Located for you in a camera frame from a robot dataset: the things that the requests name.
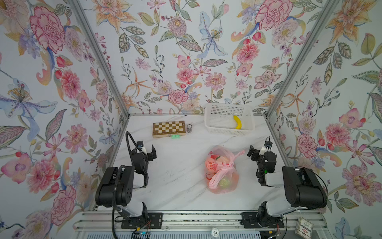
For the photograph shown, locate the wooden chessboard box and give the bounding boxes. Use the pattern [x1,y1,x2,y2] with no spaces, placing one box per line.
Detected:
[152,120,187,138]

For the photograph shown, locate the small card box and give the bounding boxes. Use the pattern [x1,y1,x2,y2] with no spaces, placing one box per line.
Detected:
[295,217,313,239]

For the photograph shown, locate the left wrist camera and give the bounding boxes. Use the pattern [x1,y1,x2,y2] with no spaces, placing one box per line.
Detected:
[137,142,147,153]

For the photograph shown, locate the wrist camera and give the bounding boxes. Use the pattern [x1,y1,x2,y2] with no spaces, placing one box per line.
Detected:
[259,140,273,155]
[137,142,147,153]

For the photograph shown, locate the aluminium front rail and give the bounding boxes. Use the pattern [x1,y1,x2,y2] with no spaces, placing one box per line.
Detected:
[73,210,328,232]

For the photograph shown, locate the white plastic basket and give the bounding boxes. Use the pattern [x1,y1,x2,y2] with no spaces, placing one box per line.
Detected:
[204,103,256,136]

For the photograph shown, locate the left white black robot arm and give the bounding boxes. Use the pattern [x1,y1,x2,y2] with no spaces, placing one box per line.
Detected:
[95,131,157,219]

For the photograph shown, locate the yellow banana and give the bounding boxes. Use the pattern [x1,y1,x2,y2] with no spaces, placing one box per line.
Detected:
[233,116,242,129]

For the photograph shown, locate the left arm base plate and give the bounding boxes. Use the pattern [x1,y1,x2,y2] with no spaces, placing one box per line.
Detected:
[121,213,163,229]

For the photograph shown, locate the round white numbered tag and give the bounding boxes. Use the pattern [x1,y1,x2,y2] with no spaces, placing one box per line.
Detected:
[211,228,220,238]

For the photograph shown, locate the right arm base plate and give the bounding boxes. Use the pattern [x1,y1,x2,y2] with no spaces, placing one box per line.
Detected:
[240,212,285,229]

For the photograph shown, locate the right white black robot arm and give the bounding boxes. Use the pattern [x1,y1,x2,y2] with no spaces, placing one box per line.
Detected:
[247,145,328,224]

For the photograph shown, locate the green small block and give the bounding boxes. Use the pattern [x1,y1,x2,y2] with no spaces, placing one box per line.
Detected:
[171,134,181,139]

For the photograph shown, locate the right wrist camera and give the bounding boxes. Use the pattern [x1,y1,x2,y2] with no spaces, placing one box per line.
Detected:
[259,140,273,155]

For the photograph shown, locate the pink plastic bag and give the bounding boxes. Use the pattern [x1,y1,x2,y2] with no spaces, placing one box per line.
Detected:
[205,146,245,194]

